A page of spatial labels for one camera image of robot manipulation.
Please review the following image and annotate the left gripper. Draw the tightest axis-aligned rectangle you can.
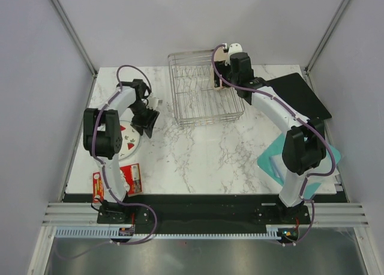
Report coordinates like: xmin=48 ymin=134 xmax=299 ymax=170
xmin=129 ymin=101 xmax=160 ymax=138

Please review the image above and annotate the pink and cream plate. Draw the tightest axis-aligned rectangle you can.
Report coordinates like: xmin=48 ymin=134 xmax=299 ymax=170
xmin=211 ymin=43 xmax=232 ymax=91

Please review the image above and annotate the watermelon pattern plate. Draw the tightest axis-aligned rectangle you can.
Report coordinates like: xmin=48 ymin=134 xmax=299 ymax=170
xmin=119 ymin=120 xmax=141 ymax=161

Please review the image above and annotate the metal wire dish rack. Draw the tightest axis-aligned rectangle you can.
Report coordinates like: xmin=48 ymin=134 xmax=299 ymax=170
xmin=167 ymin=49 xmax=245 ymax=127

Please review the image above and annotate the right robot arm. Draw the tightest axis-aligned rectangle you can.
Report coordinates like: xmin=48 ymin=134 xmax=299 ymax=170
xmin=211 ymin=52 xmax=331 ymax=223

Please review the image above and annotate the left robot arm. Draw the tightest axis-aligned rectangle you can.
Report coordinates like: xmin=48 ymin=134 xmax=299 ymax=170
xmin=83 ymin=79 xmax=160 ymax=224

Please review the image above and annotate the red instruction card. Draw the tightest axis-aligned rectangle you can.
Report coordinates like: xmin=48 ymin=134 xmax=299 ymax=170
xmin=92 ymin=163 xmax=143 ymax=203

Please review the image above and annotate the black square mat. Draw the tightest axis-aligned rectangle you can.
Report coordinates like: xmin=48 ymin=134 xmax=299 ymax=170
xmin=266 ymin=73 xmax=332 ymax=120

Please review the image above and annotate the teal cutting mat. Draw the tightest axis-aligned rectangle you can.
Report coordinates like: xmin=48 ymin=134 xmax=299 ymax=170
xmin=257 ymin=134 xmax=337 ymax=199

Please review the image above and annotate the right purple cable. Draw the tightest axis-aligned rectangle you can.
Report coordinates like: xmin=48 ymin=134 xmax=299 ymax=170
xmin=211 ymin=43 xmax=337 ymax=247

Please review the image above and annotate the purple cable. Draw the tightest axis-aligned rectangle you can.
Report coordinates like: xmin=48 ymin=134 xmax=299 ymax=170
xmin=211 ymin=43 xmax=337 ymax=247
xmin=55 ymin=64 xmax=160 ymax=259

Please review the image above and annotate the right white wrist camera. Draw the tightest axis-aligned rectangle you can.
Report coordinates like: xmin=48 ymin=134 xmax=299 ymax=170
xmin=223 ymin=43 xmax=243 ymax=58

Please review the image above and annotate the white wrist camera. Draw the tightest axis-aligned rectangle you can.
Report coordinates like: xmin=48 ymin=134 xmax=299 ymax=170
xmin=148 ymin=97 xmax=163 ymax=109
xmin=223 ymin=43 xmax=243 ymax=58

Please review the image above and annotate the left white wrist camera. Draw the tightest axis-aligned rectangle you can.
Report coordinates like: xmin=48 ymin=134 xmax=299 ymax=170
xmin=148 ymin=97 xmax=163 ymax=109

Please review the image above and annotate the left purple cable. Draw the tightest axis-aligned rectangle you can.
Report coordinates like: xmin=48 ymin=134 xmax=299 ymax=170
xmin=55 ymin=64 xmax=160 ymax=259

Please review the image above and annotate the right aluminium frame post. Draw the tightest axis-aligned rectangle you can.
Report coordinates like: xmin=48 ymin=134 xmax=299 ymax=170
xmin=303 ymin=0 xmax=353 ymax=75

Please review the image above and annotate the aluminium frame post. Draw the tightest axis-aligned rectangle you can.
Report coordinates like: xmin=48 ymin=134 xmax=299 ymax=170
xmin=49 ymin=0 xmax=98 ymax=78
xmin=303 ymin=0 xmax=353 ymax=75

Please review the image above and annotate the white slotted cable duct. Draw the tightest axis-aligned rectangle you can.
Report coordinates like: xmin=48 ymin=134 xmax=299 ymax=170
xmin=55 ymin=224 xmax=301 ymax=239

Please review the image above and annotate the left aluminium frame post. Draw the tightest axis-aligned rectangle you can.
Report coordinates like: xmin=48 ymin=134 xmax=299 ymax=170
xmin=49 ymin=0 xmax=98 ymax=78

